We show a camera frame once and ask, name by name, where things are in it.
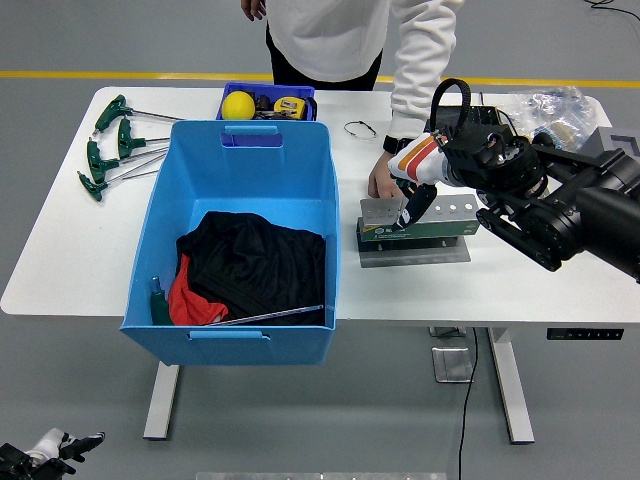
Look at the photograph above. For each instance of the person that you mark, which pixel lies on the person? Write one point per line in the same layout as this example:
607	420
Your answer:
330	35

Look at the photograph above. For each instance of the black table control panel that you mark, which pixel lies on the black table control panel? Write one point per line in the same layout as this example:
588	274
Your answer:
585	333

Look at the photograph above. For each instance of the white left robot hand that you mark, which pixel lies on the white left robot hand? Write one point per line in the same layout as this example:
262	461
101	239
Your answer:
47	442

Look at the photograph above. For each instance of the clear bag of blue parts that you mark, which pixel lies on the clear bag of blue parts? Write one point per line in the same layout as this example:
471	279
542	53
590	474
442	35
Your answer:
555	100

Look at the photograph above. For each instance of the white table leg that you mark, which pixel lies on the white table leg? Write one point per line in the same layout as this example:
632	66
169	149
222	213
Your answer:
160	400
510	390

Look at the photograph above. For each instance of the person's left forearm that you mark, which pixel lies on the person's left forearm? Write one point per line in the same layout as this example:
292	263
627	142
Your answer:
420	90

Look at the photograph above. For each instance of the metal floor plate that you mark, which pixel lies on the metal floor plate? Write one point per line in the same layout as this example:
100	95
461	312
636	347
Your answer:
452	365

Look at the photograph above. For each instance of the yellow ball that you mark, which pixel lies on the yellow ball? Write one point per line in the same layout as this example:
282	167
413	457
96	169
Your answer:
238	105

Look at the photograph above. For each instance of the grey foam block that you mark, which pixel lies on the grey foam block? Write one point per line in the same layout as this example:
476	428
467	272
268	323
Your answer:
607	136

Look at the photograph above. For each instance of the grey green hex key stand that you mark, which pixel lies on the grey green hex key stand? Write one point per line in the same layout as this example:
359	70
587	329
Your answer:
450	227

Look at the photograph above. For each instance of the person's left hand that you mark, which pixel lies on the person's left hand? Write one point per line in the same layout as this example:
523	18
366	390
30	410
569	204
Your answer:
382	180

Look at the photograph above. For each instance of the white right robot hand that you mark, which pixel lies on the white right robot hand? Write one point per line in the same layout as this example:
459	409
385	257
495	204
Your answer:
422	160

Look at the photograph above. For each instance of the yellow tape measure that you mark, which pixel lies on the yellow tape measure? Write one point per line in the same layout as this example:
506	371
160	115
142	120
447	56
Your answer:
289	106

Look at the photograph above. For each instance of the person's right hand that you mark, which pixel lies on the person's right hand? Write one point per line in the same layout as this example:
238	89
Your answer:
255	7

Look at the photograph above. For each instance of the black wristwatch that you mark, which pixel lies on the black wristwatch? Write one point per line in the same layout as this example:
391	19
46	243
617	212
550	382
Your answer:
395	145

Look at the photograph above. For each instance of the large light blue plastic box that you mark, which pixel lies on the large light blue plastic box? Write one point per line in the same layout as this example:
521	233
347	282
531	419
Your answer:
250	170

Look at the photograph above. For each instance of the bag of resistor strips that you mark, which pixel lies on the bag of resistor strips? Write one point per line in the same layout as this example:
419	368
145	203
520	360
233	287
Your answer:
560	132

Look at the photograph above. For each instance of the small dark blue bin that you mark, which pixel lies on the small dark blue bin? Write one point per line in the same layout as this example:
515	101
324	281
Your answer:
270	89

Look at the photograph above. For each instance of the red cloth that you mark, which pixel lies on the red cloth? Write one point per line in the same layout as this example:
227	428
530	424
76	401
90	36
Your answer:
187	302

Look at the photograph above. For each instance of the black cloth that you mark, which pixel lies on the black cloth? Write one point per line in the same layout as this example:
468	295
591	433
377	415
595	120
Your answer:
260	265

